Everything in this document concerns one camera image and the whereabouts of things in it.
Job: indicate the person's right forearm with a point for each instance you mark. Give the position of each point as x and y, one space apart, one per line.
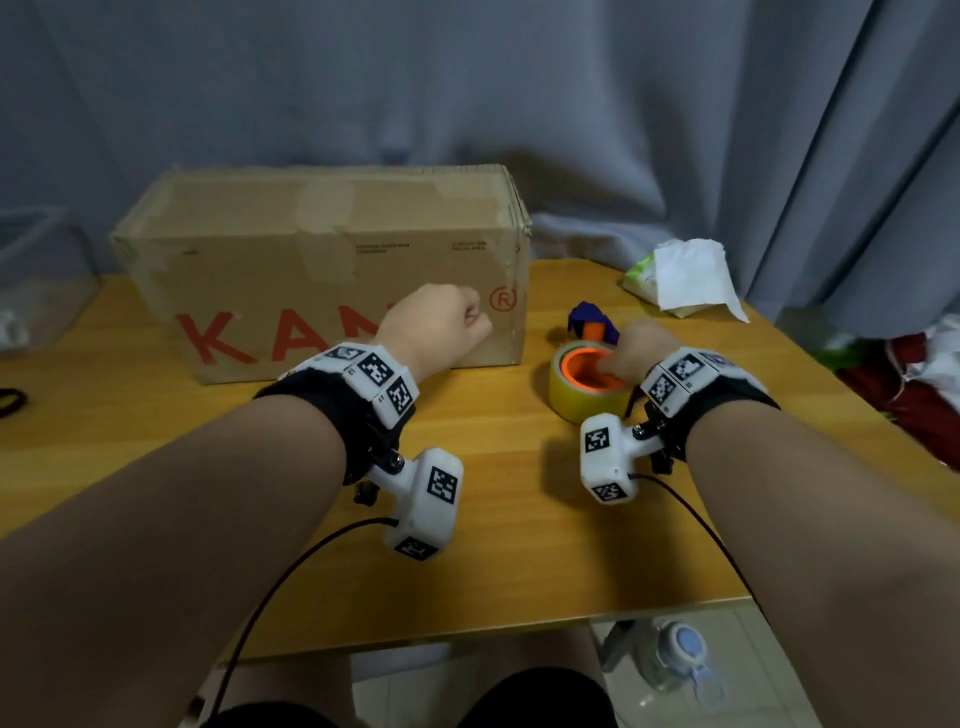
825 555

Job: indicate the clear plastic container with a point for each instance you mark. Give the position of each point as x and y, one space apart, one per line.
41 277

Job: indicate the person's left fingers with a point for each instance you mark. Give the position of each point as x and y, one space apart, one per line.
475 313

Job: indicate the yellow tape roll orange core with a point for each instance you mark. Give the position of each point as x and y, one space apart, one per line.
574 394

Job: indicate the person's left leg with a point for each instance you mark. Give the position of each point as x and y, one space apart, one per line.
300 679

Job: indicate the white tissue packet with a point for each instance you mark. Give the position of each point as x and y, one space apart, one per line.
686 277

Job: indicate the black wristband with marker tiles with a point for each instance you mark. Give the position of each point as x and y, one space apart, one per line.
375 375
694 379

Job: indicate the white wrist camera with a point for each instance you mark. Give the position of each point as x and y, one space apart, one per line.
609 457
424 502

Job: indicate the red cloth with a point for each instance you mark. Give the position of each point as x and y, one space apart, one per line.
907 405

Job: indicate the grey curtain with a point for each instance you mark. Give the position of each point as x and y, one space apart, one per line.
600 112

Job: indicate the white plastic bag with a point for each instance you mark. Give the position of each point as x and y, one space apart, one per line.
941 352

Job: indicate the person's left hand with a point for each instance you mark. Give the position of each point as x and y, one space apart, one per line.
431 322

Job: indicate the person's leg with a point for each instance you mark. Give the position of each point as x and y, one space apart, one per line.
300 679
536 649

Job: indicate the clear water bottle blue cap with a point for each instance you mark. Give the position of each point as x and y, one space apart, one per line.
675 656

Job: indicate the black shorts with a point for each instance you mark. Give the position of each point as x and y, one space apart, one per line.
540 701

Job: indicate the person's right leg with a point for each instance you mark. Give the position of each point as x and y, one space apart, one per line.
536 649

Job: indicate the brown cardboard box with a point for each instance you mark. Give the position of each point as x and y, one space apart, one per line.
300 247

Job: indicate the person's left forearm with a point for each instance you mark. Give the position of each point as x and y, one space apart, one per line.
165 547

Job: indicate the person's right fingers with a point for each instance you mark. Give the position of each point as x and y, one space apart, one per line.
609 369

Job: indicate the person's right hand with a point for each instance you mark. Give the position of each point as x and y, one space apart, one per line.
641 346

